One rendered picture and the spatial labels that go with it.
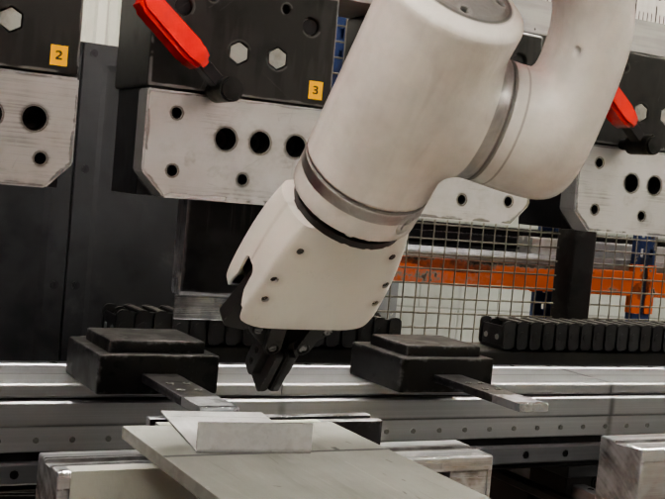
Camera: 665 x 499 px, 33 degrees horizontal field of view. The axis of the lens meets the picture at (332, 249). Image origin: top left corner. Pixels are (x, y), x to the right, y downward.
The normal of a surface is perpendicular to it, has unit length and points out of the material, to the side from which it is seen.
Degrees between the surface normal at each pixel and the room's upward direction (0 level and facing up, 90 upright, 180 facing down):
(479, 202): 90
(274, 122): 90
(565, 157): 118
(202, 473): 0
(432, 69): 126
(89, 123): 90
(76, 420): 90
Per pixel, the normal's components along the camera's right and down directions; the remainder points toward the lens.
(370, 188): -0.11, 0.62
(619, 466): -0.88, -0.05
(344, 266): 0.32, 0.71
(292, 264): 0.15, 0.66
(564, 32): -0.97, -0.05
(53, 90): 0.47, 0.09
